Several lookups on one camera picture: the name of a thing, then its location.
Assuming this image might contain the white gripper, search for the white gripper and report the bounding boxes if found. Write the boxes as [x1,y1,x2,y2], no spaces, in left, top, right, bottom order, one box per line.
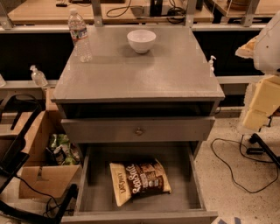
[235,37,280,131]

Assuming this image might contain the brown Late July chip bag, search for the brown Late July chip bag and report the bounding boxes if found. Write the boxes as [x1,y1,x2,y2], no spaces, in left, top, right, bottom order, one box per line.
[109,158,172,207]

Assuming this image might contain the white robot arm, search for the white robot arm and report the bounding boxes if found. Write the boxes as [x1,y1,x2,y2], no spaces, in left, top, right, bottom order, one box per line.
[235,11,280,134]

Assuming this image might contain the grey metal drawer cabinet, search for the grey metal drawer cabinet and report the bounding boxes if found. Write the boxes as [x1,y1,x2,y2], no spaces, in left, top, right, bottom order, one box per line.
[51,24,226,147]

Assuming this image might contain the closed top drawer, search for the closed top drawer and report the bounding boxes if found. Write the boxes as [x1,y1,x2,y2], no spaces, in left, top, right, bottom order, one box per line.
[61,116,215,144]

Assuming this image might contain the open middle drawer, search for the open middle drawer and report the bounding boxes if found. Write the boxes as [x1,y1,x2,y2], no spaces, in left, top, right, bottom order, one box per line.
[61,143,218,224]

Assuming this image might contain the small white pump bottle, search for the small white pump bottle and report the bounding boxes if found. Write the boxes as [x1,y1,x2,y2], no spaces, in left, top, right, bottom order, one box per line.
[208,55,216,76]

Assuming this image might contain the white ceramic bowl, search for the white ceramic bowl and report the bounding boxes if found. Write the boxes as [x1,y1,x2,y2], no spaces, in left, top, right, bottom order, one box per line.
[127,30,157,53]

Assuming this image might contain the clear plastic water bottle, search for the clear plastic water bottle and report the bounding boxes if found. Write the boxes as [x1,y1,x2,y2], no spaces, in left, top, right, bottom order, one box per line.
[68,8,92,62]

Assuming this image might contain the green snack bags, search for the green snack bags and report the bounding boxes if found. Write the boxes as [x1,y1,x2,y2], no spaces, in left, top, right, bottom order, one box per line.
[45,134,80,165]

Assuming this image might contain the cardboard box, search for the cardboard box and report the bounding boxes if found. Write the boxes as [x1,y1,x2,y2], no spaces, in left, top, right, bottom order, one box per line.
[19,88,81,199]

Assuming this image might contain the wooden back desk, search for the wooden back desk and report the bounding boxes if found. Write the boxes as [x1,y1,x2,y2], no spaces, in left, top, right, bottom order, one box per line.
[8,0,215,25]

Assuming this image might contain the black floor cable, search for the black floor cable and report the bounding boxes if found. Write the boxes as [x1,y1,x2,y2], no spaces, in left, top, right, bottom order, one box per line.
[210,134,280,194]

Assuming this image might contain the black desk cables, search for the black desk cables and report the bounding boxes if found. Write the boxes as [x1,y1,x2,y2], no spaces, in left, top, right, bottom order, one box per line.
[106,0,187,25]

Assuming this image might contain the black metal frame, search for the black metal frame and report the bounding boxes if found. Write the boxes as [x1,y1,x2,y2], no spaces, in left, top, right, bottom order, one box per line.
[0,94,78,224]

